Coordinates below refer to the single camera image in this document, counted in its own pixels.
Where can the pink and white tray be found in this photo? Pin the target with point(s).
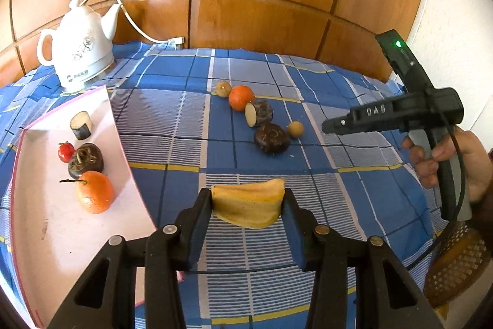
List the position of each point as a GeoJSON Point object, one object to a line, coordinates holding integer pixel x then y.
{"type": "Point", "coordinates": [46, 236]}

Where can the dark purple mangosteen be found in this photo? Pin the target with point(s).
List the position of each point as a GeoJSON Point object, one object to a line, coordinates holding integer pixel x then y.
{"type": "Point", "coordinates": [271, 139]}
{"type": "Point", "coordinates": [86, 159]}

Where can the person's right hand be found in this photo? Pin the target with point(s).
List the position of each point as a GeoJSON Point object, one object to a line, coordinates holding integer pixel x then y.
{"type": "Point", "coordinates": [475, 167]}

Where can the red cherry tomato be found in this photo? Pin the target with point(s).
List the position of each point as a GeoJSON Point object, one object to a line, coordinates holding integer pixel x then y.
{"type": "Point", "coordinates": [66, 152]}

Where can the white ceramic electric kettle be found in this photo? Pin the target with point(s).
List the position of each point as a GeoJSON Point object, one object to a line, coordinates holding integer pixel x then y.
{"type": "Point", "coordinates": [83, 55]}

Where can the white power plug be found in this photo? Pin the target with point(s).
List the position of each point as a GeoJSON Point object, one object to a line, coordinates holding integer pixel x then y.
{"type": "Point", "coordinates": [178, 42]}

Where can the dark sugarcane piece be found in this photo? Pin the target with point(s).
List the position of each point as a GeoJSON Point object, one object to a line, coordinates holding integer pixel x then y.
{"type": "Point", "coordinates": [262, 112]}
{"type": "Point", "coordinates": [81, 128]}

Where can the wicker basket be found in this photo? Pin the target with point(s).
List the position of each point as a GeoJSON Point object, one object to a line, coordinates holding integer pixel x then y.
{"type": "Point", "coordinates": [454, 267]}

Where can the small tan longan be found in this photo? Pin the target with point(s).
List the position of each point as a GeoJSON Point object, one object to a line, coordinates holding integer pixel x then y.
{"type": "Point", "coordinates": [295, 129]}
{"type": "Point", "coordinates": [223, 89]}

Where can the blue plaid tablecloth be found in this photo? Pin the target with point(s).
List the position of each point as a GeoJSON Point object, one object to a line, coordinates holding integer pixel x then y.
{"type": "Point", "coordinates": [250, 155]}

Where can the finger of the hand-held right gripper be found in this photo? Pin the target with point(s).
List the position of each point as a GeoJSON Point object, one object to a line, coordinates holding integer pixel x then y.
{"type": "Point", "coordinates": [339, 124]}

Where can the orange tangerine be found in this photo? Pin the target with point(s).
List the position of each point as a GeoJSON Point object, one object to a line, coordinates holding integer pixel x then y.
{"type": "Point", "coordinates": [95, 192]}
{"type": "Point", "coordinates": [241, 97]}

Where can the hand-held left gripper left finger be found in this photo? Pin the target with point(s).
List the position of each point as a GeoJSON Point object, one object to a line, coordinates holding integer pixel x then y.
{"type": "Point", "coordinates": [198, 225]}

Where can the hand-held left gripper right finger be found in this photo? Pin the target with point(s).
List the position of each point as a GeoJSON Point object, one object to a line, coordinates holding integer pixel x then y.
{"type": "Point", "coordinates": [298, 236]}

